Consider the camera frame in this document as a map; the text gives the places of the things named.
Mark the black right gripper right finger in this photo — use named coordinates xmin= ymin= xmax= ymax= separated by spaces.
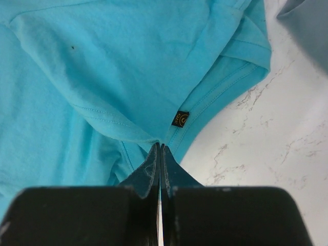
xmin=160 ymin=144 xmax=203 ymax=199

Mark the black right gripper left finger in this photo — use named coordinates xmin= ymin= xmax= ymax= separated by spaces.
xmin=117 ymin=143 xmax=161 ymax=200

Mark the turquoise t shirt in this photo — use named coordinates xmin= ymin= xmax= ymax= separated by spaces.
xmin=1 ymin=1 xmax=271 ymax=215

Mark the folded grey t shirt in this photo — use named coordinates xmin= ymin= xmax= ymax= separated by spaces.
xmin=277 ymin=0 xmax=327 ymax=73

